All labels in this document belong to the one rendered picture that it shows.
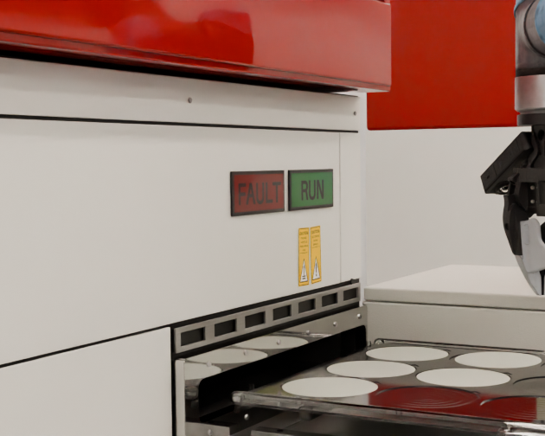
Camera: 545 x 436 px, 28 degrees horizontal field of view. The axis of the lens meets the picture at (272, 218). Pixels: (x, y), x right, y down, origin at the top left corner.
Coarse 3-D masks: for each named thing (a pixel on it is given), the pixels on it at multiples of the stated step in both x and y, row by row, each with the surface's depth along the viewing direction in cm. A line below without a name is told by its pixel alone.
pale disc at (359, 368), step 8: (328, 368) 123; (336, 368) 123; (344, 368) 123; (352, 368) 123; (360, 368) 123; (368, 368) 123; (376, 368) 123; (384, 368) 123; (392, 368) 122; (400, 368) 122; (408, 368) 122; (360, 376) 118; (368, 376) 118; (376, 376) 118; (384, 376) 118
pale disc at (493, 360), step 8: (480, 352) 131; (488, 352) 131; (496, 352) 131; (504, 352) 131; (512, 352) 131; (456, 360) 127; (464, 360) 127; (472, 360) 126; (480, 360) 126; (488, 360) 126; (496, 360) 126; (504, 360) 126; (512, 360) 126; (520, 360) 126; (528, 360) 126; (536, 360) 126; (496, 368) 122; (504, 368) 122
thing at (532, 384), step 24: (336, 360) 127; (360, 360) 127; (384, 360) 127; (432, 360) 127; (384, 384) 113; (408, 384) 113; (432, 384) 113; (504, 384) 113; (528, 384) 113; (408, 408) 102; (432, 408) 102; (456, 408) 102; (480, 408) 102; (504, 408) 102; (528, 408) 102
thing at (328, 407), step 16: (240, 400) 109; (256, 400) 108; (272, 400) 107; (288, 400) 106; (304, 400) 106; (320, 400) 105; (352, 416) 103; (368, 416) 102; (384, 416) 101; (400, 416) 100; (416, 416) 100; (432, 416) 99; (448, 416) 98; (464, 416) 98; (480, 432) 97; (496, 432) 96; (512, 432) 95; (528, 432) 95; (544, 432) 94
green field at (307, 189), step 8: (296, 176) 128; (304, 176) 130; (312, 176) 132; (320, 176) 134; (328, 176) 136; (296, 184) 128; (304, 184) 130; (312, 184) 132; (320, 184) 134; (328, 184) 136; (296, 192) 128; (304, 192) 130; (312, 192) 132; (320, 192) 134; (328, 192) 136; (296, 200) 128; (304, 200) 130; (312, 200) 132; (320, 200) 134; (328, 200) 136
